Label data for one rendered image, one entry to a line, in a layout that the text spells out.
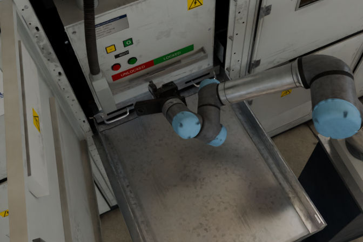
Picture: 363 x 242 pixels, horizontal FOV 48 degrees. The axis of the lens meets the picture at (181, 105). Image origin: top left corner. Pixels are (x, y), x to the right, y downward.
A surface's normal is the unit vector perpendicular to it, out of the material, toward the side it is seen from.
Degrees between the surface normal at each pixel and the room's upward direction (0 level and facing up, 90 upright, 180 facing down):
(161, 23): 90
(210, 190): 0
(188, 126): 60
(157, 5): 90
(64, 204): 0
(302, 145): 0
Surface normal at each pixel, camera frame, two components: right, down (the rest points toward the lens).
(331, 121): -0.16, 0.80
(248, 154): -0.04, -0.52
